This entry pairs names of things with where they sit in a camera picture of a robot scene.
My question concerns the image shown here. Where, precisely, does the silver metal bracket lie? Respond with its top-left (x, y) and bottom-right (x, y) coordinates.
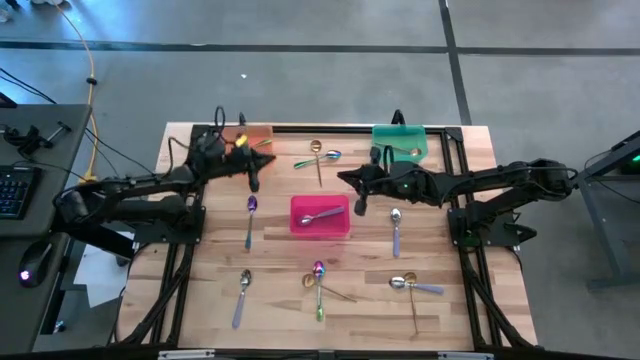
top-left (437, 351), bottom-right (495, 360)
top-left (157, 349), bottom-right (216, 360)

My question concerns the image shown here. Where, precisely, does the orange translucent plastic bin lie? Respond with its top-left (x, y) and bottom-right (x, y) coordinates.
top-left (221, 124), bottom-right (275, 174)

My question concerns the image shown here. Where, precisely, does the green translucent plastic bin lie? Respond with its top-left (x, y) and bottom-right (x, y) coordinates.
top-left (371, 123), bottom-right (429, 165)

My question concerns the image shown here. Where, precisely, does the black clamp mount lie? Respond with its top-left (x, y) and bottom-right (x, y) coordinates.
top-left (2, 121), bottom-right (74, 156)

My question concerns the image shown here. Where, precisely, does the dark metal stand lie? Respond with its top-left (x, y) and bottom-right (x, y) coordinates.
top-left (549, 129), bottom-right (640, 291)

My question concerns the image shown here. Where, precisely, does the grey office desk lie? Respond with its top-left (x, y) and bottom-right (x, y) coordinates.
top-left (0, 103), bottom-right (94, 354)

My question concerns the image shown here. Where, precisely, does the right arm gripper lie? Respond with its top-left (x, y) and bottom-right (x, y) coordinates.
top-left (338, 147), bottom-right (409, 217)

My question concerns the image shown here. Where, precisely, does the black computer mouse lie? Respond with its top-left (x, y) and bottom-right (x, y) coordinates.
top-left (18, 241), bottom-right (54, 289)

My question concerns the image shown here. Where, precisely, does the silver spoon lilac handle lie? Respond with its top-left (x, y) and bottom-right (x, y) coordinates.
top-left (231, 268), bottom-right (253, 331)
top-left (298, 205), bottom-right (347, 227)
top-left (389, 207), bottom-right (403, 259)
top-left (389, 276), bottom-right (446, 296)

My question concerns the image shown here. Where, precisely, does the black floor cable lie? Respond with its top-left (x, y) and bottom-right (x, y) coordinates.
top-left (82, 127), bottom-right (156, 177)
top-left (0, 67), bottom-right (57, 105)

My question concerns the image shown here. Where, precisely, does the black backlit keyboard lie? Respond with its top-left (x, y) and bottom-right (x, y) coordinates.
top-left (0, 165), bottom-right (43, 221)

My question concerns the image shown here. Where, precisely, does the pink translucent plastic bin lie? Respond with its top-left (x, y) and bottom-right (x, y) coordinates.
top-left (289, 194), bottom-right (351, 240)

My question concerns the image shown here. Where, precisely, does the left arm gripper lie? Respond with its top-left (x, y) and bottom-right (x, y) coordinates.
top-left (222, 133), bottom-right (277, 194)

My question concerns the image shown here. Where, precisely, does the black aluminium table frame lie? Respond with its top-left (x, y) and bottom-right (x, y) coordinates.
top-left (107, 122), bottom-right (539, 351)

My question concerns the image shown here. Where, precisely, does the yellow power cable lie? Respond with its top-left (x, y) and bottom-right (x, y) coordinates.
top-left (52, 0), bottom-right (101, 184)

